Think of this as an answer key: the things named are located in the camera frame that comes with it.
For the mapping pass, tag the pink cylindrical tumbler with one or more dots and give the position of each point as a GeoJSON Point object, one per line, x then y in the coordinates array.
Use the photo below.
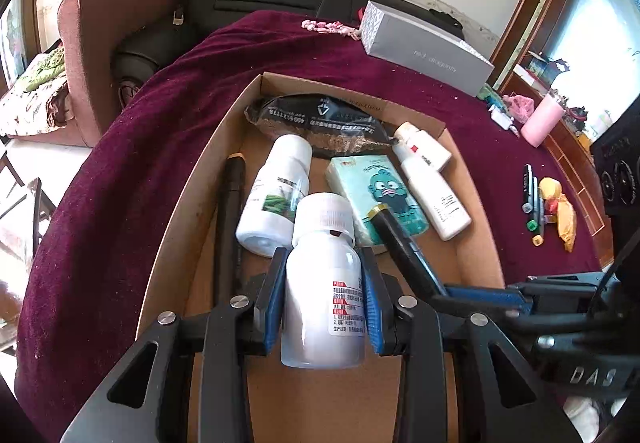
{"type": "Point", "coordinates": [546, 116]}

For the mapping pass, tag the white tube red print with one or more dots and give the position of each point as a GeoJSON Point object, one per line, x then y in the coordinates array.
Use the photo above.
{"type": "Point", "coordinates": [442, 207]}

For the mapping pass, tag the black padded headboard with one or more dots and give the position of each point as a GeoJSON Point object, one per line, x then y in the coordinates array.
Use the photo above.
{"type": "Point", "coordinates": [187, 22]}

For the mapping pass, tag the small white box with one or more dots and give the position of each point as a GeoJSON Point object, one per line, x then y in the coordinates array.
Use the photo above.
{"type": "Point", "coordinates": [503, 120]}

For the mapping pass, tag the floral blanket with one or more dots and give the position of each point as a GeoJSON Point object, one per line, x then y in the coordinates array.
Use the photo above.
{"type": "Point", "coordinates": [39, 101]}

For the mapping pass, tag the pink cloth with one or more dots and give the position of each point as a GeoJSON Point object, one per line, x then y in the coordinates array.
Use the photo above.
{"type": "Point", "coordinates": [519, 107]}

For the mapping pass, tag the black marker grey cap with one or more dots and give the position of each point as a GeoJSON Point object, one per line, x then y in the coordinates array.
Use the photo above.
{"type": "Point", "coordinates": [528, 189]}

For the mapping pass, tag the brown cardboard box tray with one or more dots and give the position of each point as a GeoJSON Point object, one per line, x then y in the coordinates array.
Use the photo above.
{"type": "Point", "coordinates": [289, 404]}

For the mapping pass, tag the black pen gold tip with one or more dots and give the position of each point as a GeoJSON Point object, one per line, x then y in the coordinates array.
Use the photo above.
{"type": "Point", "coordinates": [406, 254]}

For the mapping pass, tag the white pill bottle red label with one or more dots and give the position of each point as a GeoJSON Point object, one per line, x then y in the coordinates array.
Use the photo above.
{"type": "Point", "coordinates": [323, 315]}

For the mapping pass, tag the green cloth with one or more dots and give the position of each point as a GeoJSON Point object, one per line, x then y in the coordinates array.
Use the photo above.
{"type": "Point", "coordinates": [489, 96]}

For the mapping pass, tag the teal cartoon tissue pack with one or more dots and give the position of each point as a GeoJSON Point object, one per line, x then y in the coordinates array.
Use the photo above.
{"type": "Point", "coordinates": [367, 181]}

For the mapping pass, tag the pink upholstered armchair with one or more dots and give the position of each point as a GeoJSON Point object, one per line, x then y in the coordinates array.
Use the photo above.
{"type": "Point", "coordinates": [90, 31]}

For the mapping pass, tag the black snack bag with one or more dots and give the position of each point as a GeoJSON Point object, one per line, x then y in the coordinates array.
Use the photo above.
{"type": "Point", "coordinates": [331, 126]}

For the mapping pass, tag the white bottle green label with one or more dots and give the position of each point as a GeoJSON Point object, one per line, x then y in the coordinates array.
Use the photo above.
{"type": "Point", "coordinates": [268, 216]}

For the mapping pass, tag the yellow snack packet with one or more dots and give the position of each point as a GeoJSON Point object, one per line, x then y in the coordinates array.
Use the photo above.
{"type": "Point", "coordinates": [557, 204]}

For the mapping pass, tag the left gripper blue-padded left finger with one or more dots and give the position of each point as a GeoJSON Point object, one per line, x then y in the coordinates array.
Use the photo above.
{"type": "Point", "coordinates": [146, 395]}

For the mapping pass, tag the black marker green cap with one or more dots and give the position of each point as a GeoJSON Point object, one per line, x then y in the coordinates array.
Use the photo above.
{"type": "Point", "coordinates": [533, 215]}

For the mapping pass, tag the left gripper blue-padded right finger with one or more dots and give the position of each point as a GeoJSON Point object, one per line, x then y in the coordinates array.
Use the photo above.
{"type": "Point", "coordinates": [499, 397]}

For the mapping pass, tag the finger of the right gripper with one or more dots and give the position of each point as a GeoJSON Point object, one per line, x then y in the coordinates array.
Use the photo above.
{"type": "Point", "coordinates": [497, 312]}
{"type": "Point", "coordinates": [509, 298]}

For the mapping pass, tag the wooden chair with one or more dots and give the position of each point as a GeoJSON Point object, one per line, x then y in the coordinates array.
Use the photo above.
{"type": "Point", "coordinates": [24, 207]}

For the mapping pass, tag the black marker orange cap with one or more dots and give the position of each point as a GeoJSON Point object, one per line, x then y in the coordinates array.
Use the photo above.
{"type": "Point", "coordinates": [227, 251]}

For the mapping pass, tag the grey red dragonfly shoebox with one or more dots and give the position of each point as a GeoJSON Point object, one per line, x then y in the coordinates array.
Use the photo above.
{"type": "Point", "coordinates": [402, 39]}

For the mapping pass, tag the maroon velvet bedspread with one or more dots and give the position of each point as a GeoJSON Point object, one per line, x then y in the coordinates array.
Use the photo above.
{"type": "Point", "coordinates": [89, 276]}

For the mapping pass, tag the black marker yellow cap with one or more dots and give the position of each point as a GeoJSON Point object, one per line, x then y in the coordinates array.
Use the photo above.
{"type": "Point", "coordinates": [538, 235]}

